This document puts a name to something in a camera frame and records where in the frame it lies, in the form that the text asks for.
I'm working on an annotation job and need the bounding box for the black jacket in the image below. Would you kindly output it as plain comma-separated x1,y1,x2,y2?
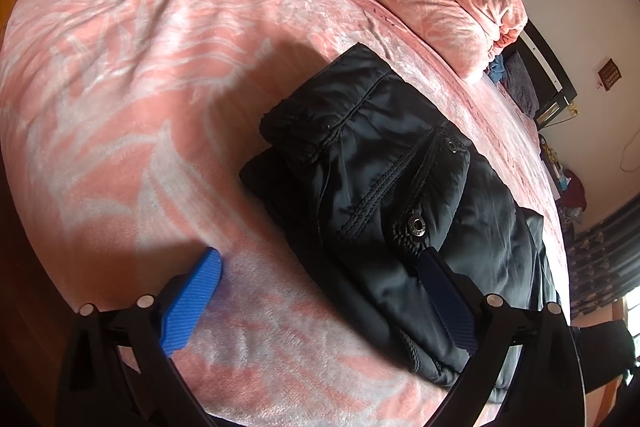
239,43,561,403

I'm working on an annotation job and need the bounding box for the brown wall lamp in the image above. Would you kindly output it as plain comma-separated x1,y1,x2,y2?
597,58,623,90

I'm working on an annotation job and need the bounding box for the grey pillow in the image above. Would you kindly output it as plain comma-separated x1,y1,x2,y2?
502,52,538,115

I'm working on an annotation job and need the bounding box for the black bed headboard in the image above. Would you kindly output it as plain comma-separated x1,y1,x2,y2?
520,19,578,128

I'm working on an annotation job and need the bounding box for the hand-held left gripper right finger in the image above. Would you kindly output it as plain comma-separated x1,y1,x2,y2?
415,247,583,427

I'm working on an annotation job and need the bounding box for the pink leaf-print bedspread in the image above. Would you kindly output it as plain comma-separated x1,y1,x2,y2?
0,0,571,418

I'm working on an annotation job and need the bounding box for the wall cable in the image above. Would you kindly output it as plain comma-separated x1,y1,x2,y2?
617,142,640,170

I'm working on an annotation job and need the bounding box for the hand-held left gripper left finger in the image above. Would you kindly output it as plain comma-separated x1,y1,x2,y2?
55,247,223,427

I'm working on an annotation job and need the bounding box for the dark cloth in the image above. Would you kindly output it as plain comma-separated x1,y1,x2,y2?
570,319,638,393

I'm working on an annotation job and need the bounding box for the dark red clothing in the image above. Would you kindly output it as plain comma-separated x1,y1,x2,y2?
565,172,588,210

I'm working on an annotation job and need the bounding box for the dark patterned curtain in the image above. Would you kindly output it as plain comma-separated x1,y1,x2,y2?
567,202,640,318

